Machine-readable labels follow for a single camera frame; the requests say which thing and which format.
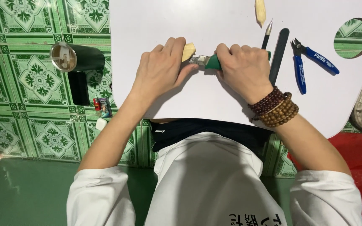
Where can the person's right hand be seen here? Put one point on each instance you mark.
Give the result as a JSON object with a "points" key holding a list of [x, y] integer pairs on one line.
{"points": [[247, 70]]}

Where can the person's left hand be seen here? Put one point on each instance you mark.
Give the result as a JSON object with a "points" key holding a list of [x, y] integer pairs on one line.
{"points": [[159, 69]]}

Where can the small pale wood block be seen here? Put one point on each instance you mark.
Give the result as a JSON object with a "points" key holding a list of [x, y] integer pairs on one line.
{"points": [[188, 50]]}

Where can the black sanding stick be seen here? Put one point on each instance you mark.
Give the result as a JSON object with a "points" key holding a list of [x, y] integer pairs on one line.
{"points": [[278, 55]]}

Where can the black craft knife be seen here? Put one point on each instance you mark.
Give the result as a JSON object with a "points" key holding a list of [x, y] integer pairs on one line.
{"points": [[266, 37]]}

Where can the carved pale wood piece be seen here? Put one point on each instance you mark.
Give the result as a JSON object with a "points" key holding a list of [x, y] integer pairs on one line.
{"points": [[260, 11]]}

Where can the printed colourful lighter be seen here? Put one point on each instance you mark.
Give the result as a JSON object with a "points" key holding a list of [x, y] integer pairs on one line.
{"points": [[106, 107]]}

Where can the black shorts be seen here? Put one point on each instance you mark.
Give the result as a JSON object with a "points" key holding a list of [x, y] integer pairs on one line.
{"points": [[212, 131]]}

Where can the red lighter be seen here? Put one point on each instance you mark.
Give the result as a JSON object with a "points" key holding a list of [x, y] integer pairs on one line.
{"points": [[96, 108]]}

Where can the dark green tumbler with lid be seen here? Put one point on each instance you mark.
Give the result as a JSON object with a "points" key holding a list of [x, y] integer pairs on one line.
{"points": [[80, 58]]}

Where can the white eraser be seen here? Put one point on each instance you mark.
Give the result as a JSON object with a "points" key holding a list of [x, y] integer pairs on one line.
{"points": [[101, 124]]}

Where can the black phone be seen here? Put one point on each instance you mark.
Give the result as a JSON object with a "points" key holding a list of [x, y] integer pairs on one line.
{"points": [[79, 88]]}

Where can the white shirt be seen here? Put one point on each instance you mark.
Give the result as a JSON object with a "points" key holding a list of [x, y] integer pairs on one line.
{"points": [[209, 188]]}

